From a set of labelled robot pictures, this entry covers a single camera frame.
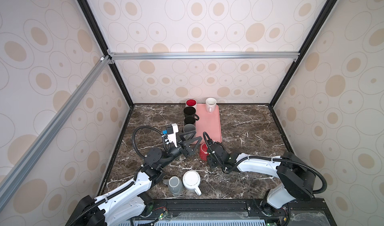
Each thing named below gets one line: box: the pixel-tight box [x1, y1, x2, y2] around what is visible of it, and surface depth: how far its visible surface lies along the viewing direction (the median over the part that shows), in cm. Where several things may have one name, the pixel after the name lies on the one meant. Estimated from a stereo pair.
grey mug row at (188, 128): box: [183, 123, 196, 133], surface depth 95 cm
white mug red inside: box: [185, 98, 198, 111], surface depth 112 cm
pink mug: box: [205, 97, 217, 113], surface depth 111 cm
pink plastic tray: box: [195, 103, 222, 144], surface depth 112 cm
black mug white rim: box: [184, 114, 200, 125], surface depth 103 cm
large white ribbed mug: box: [182, 170, 202, 196], surface depth 77 cm
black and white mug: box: [183, 106, 196, 117], surface depth 106 cm
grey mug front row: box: [162, 176, 184, 196], surface depth 76 cm
